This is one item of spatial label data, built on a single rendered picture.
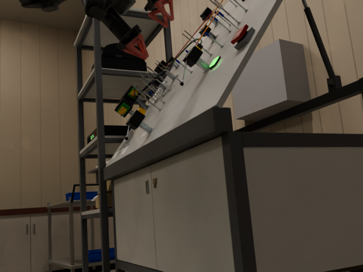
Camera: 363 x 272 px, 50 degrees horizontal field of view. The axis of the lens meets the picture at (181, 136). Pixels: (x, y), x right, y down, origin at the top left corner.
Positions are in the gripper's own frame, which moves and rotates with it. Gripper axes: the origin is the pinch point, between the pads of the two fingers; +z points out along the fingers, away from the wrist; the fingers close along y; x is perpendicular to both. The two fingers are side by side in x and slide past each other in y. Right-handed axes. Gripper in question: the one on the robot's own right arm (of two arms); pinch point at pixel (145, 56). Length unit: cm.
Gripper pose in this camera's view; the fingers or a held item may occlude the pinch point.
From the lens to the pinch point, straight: 134.5
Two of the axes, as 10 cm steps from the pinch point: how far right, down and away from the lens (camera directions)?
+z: 6.7, 7.2, 1.7
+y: -4.0, 1.6, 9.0
